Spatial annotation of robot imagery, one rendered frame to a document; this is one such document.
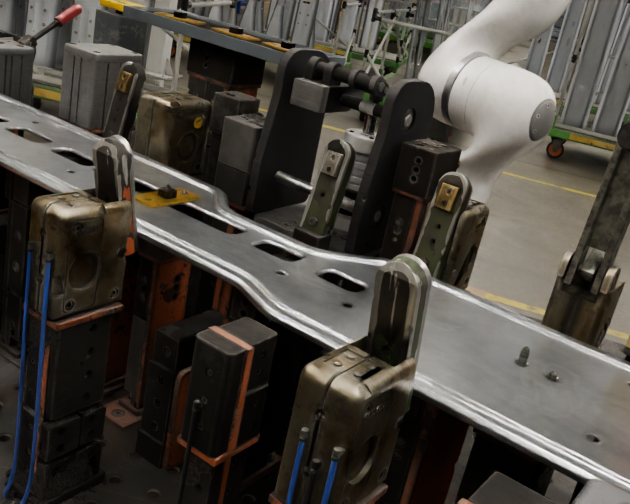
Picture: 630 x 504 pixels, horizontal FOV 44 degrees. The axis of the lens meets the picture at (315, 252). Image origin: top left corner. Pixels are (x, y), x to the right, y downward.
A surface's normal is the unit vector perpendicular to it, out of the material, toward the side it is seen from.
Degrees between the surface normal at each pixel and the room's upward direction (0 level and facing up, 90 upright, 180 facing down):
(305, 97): 90
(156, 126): 90
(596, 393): 0
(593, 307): 90
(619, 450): 0
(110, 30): 90
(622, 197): 81
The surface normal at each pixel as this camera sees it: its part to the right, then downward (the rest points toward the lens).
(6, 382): 0.19, -0.92
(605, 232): -0.54, 0.04
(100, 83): 0.79, 0.36
